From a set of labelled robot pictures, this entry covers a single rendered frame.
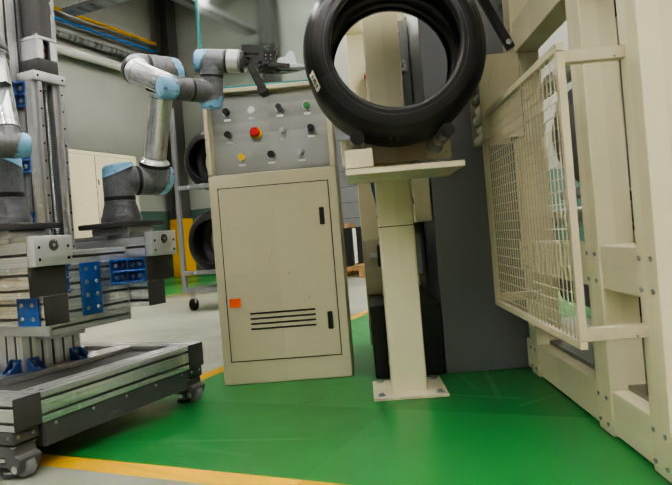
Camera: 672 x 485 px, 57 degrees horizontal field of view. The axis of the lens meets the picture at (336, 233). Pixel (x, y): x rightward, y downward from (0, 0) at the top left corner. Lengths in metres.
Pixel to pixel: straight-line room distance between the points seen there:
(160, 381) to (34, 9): 1.37
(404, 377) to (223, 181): 1.12
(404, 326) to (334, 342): 0.46
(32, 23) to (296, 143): 1.09
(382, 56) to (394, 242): 0.68
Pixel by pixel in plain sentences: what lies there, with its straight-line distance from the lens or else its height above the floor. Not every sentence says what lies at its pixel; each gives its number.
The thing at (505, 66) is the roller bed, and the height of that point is 1.15.
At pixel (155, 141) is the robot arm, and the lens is 2.51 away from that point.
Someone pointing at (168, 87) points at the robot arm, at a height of 1.10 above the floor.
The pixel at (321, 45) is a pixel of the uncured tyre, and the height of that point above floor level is 1.19.
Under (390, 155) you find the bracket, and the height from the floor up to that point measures 0.88.
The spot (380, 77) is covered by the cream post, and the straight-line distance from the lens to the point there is 2.37.
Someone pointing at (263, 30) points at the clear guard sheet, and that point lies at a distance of 2.85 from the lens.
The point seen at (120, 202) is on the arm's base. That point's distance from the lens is 2.48.
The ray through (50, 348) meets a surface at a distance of 2.47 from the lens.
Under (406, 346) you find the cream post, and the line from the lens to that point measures 2.34.
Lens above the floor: 0.61
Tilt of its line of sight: level
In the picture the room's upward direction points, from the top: 5 degrees counter-clockwise
